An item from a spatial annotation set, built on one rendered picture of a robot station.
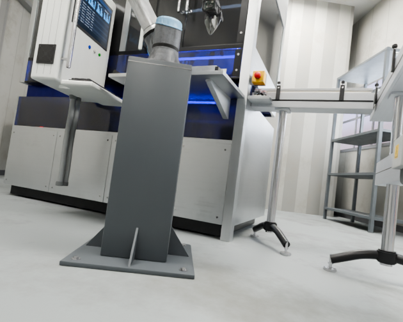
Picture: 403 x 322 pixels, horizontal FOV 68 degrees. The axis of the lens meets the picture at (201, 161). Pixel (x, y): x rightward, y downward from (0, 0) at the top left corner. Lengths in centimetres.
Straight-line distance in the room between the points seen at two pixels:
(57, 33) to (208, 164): 116
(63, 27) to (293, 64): 392
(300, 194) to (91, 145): 349
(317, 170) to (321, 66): 169
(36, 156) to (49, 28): 113
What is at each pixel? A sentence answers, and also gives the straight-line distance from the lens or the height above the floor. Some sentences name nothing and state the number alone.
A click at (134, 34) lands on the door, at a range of 242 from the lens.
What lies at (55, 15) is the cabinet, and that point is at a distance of 209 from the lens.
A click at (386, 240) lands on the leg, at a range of 156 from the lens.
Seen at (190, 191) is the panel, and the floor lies 26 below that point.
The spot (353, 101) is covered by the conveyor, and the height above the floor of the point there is 88.
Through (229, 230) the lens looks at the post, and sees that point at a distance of 180.
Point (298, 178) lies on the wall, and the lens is 495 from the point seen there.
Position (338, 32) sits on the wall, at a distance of 575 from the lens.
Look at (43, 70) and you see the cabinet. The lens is 200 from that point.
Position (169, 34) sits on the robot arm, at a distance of 135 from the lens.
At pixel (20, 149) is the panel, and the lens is 295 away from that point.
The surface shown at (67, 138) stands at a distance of 220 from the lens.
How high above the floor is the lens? 35
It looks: 3 degrees up
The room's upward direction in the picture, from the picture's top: 7 degrees clockwise
